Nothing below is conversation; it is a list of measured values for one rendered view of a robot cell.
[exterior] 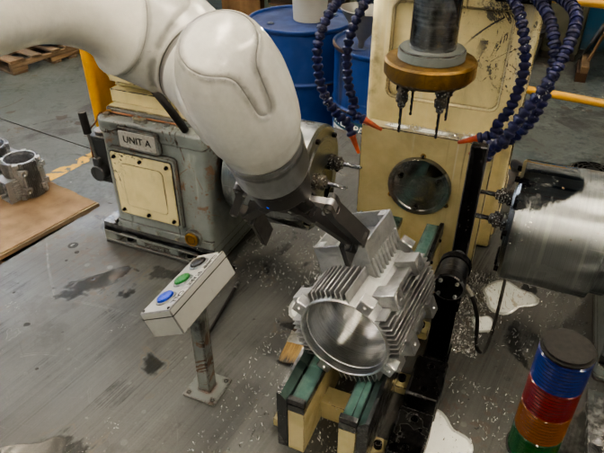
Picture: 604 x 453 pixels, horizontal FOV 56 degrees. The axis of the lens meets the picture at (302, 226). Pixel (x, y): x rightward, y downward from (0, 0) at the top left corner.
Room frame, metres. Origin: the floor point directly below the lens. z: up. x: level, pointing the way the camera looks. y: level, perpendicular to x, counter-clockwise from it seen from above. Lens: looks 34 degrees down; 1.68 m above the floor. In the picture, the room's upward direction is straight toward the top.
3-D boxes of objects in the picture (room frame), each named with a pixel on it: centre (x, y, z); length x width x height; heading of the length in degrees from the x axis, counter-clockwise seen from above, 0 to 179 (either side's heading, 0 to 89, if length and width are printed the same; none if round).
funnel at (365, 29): (2.72, -0.30, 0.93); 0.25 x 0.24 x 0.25; 149
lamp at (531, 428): (0.45, -0.30, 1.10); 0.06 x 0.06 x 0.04
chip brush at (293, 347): (0.90, -0.01, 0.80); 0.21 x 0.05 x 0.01; 161
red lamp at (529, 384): (0.45, -0.30, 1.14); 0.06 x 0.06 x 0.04
